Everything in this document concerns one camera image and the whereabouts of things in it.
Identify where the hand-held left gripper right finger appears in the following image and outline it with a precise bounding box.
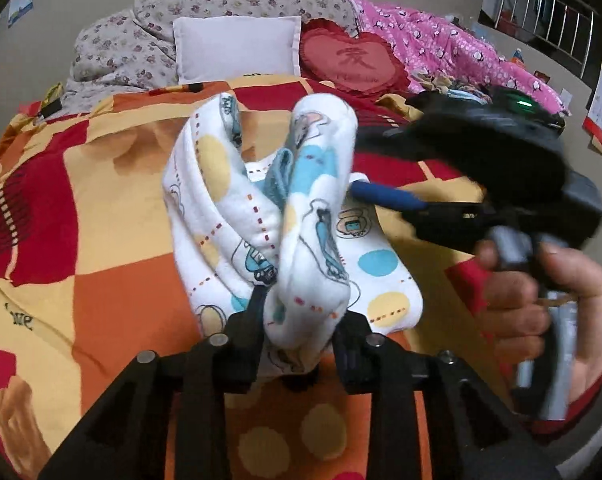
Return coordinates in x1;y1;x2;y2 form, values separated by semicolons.
331;310;562;480

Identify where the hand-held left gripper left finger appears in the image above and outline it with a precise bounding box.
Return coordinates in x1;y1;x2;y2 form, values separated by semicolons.
38;280;277;480

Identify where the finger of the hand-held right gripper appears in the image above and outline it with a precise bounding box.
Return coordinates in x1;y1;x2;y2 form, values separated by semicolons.
356;124;434;162
350;181;484;253

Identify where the white printed baby garment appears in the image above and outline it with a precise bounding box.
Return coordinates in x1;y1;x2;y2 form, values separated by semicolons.
162;92;426;378

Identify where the person's right forearm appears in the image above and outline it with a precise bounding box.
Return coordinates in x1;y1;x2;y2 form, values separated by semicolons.
524;362;602;461

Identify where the person's right hand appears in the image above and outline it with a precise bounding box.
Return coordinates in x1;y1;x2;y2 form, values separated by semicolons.
476;239;602;406

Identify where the cartoon printed clothing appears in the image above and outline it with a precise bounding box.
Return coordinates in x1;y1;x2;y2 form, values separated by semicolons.
411;72;484;100

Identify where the red heart cushion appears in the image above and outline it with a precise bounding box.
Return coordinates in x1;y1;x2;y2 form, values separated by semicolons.
298;19;412;96

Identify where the pink printed quilt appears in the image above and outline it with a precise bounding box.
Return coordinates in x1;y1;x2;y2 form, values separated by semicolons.
338;0;569;116

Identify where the metal railing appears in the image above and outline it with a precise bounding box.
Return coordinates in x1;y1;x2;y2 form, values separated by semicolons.
481;0;602;81

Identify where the white pillow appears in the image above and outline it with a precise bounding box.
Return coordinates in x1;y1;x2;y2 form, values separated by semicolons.
172;15;303;86

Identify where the orange red checkered blanket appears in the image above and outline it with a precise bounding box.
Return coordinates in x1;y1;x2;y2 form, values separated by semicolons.
0;72;522;480

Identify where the orange black marker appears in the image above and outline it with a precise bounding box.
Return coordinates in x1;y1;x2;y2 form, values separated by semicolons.
150;82;205;97

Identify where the grey floral quilt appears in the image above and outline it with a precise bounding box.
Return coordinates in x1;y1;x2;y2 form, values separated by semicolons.
63;0;362;106

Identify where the wall poster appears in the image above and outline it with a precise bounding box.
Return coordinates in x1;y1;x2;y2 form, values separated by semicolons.
8;0;38;29

